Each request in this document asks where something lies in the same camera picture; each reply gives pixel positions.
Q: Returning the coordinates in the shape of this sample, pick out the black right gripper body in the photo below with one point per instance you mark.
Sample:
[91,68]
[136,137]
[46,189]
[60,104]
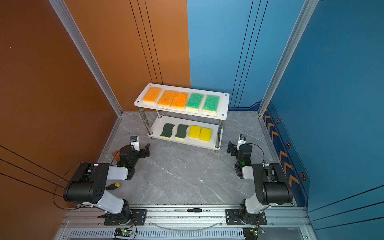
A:
[239,161]

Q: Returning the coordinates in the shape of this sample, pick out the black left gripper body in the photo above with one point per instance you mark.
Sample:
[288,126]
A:
[136,156]

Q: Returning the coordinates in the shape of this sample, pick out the yellow sponge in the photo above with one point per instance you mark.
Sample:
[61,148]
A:
[195,132]
[205,134]

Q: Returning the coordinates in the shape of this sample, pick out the green wavy sponge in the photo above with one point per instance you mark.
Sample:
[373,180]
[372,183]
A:
[181,131]
[167,131]

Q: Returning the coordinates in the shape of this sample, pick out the light green sponge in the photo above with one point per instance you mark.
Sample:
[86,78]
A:
[211,104]
[194,102]

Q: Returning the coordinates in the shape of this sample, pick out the orange sponge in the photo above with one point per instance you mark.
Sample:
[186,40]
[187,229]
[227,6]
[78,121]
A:
[151,95]
[166,99]
[180,100]

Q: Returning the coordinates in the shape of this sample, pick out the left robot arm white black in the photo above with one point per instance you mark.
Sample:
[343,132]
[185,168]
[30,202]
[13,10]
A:
[88,185]

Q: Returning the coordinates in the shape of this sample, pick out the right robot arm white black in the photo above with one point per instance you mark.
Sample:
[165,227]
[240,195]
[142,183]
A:
[270,183]

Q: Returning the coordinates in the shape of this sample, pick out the white two-tier shelf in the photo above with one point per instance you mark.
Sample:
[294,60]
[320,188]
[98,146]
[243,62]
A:
[154,117]

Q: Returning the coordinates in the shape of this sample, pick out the right green circuit board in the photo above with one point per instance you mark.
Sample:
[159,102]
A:
[252,233]

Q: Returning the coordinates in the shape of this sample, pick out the green circuit board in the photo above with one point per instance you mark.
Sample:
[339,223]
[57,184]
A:
[124,234]
[252,233]

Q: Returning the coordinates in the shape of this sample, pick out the left green circuit board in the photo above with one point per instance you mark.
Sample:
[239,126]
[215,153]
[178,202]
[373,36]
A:
[124,234]

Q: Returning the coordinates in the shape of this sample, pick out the brown sponge by wall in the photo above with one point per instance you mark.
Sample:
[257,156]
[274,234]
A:
[116,157]

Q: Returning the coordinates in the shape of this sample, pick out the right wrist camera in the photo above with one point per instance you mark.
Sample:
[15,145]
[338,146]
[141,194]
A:
[242,140]

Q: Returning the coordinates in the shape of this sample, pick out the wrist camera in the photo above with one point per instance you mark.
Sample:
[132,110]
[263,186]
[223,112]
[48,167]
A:
[242,140]
[134,142]

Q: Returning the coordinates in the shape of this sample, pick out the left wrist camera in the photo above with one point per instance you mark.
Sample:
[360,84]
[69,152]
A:
[134,142]

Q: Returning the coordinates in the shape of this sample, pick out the yellow black handled screwdriver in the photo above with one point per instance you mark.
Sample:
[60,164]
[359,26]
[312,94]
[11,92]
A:
[113,186]

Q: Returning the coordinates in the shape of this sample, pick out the black screwdriver on rail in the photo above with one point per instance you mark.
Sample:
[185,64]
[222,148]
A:
[194,210]

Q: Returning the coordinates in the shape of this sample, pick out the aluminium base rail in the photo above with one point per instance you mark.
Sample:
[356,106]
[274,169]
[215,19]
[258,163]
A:
[173,222]

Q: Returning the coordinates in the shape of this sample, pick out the left aluminium corner post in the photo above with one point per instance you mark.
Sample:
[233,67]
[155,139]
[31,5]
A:
[74,32]

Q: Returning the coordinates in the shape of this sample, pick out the aluminium corner post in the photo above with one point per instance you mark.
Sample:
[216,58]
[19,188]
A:
[74,32]
[295,36]

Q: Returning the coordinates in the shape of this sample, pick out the right aluminium corner post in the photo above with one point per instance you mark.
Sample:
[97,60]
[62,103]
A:
[295,36]

